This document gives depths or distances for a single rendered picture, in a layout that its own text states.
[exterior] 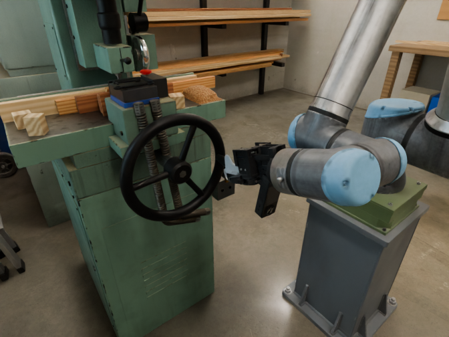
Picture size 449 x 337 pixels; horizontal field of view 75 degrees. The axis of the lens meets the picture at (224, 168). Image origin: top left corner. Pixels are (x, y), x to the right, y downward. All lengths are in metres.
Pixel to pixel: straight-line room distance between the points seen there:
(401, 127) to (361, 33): 0.38
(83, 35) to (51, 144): 0.38
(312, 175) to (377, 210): 0.55
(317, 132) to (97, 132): 0.54
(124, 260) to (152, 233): 0.12
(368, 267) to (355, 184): 0.68
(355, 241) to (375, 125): 0.39
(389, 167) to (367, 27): 0.28
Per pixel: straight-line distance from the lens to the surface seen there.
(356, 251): 1.12
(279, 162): 0.55
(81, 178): 0.85
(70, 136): 0.81
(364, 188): 0.50
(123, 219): 0.96
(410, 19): 3.94
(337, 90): 0.65
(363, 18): 0.69
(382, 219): 1.02
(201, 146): 0.97
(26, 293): 1.74
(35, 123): 0.81
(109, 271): 1.07
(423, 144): 0.94
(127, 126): 0.73
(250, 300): 1.45
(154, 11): 3.00
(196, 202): 0.81
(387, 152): 0.59
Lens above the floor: 1.17
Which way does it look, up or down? 29 degrees down
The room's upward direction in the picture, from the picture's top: straight up
